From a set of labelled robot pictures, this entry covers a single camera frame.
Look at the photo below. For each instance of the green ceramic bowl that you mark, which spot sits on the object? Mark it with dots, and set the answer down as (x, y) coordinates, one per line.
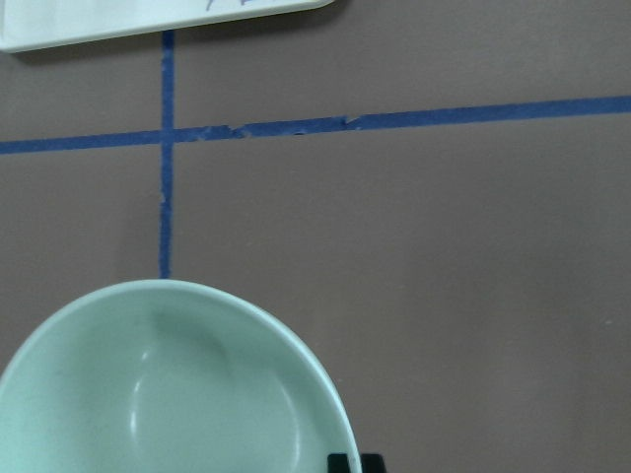
(169, 376)

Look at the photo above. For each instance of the cream bear tray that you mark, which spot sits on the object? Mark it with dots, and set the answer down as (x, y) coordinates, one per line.
(32, 25)

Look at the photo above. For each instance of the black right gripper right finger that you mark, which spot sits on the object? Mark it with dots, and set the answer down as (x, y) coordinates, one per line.
(372, 463)

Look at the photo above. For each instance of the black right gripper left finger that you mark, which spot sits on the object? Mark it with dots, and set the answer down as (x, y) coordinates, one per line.
(337, 463)

